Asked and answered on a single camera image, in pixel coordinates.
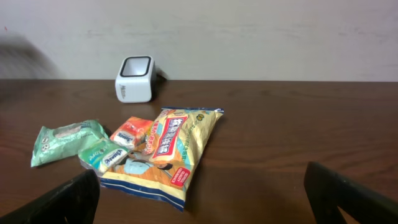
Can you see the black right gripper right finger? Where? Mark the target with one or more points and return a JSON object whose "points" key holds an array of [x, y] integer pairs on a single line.
{"points": [[329, 192]]}

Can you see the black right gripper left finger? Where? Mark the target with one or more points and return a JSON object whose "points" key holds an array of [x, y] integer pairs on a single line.
{"points": [[75, 201]]}

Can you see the green tissue pack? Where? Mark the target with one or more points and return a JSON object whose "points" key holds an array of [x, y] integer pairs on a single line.
{"points": [[102, 155]]}

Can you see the teal snack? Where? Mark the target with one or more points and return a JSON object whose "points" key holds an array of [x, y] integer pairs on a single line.
{"points": [[66, 141]]}

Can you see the orange small packet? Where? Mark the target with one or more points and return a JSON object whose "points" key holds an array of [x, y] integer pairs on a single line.
{"points": [[132, 133]]}

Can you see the yellow snack bag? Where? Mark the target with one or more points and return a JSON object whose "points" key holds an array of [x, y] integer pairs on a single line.
{"points": [[164, 168]]}

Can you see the white barcode scanner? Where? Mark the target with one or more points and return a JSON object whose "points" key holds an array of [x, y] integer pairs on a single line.
{"points": [[135, 82]]}

